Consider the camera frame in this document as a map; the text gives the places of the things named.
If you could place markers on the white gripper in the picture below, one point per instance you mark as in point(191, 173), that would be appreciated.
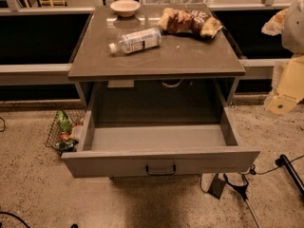
point(294, 32)

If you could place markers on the clear plastic water bottle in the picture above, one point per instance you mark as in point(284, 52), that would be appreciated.
point(137, 41)

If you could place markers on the grey cabinet with top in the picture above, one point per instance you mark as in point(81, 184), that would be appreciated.
point(178, 56)

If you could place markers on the open grey top drawer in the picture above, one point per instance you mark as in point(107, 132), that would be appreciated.
point(126, 129)

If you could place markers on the black stand leg right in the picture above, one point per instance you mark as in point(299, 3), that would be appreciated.
point(284, 161)

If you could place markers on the brown yellow chip bag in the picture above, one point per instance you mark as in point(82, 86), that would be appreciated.
point(200, 23)

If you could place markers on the grey tripod leg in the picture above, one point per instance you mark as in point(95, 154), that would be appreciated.
point(241, 189)

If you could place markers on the beige bowl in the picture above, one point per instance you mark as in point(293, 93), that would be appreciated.
point(125, 8)

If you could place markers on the black drawer handle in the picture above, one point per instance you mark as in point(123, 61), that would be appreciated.
point(161, 171)

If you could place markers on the wire basket with items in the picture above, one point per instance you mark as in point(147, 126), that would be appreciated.
point(60, 137)

